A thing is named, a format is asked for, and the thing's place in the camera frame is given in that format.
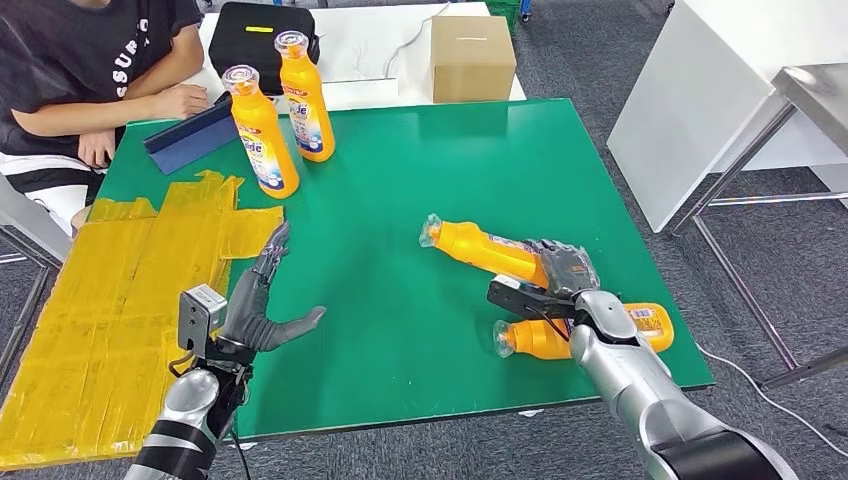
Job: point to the grey metal frame table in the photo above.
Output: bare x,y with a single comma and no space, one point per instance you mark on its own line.
28,222

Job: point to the brown cardboard box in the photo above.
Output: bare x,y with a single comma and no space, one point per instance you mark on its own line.
472,63

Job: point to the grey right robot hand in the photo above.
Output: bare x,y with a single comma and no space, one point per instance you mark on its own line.
570,268

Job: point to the white table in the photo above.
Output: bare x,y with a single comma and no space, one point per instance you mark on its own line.
371,36

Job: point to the orange detergent bottle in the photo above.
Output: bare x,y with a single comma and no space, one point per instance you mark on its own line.
530,338
265,146
306,106
477,248

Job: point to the person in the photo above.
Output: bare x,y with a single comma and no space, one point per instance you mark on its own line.
53,50

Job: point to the white flat box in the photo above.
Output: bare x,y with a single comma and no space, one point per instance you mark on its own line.
361,95

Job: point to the green plastic crate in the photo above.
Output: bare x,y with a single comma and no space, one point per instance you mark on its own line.
503,11

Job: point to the blue tablet case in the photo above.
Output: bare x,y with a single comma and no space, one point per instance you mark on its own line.
185,146

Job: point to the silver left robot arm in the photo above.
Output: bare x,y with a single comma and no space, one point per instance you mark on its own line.
189,407

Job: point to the white board panel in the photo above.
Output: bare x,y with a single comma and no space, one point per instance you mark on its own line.
696,99

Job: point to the black carrying bag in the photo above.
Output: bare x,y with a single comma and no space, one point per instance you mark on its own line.
250,50

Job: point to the person's hand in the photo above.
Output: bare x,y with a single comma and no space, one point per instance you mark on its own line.
96,147
180,101

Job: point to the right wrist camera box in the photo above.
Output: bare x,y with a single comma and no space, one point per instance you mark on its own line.
523,301

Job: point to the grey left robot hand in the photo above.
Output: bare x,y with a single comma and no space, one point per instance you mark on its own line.
248,321

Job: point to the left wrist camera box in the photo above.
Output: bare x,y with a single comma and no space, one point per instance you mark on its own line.
199,318

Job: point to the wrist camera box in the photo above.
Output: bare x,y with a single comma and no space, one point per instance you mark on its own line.
523,301
199,318

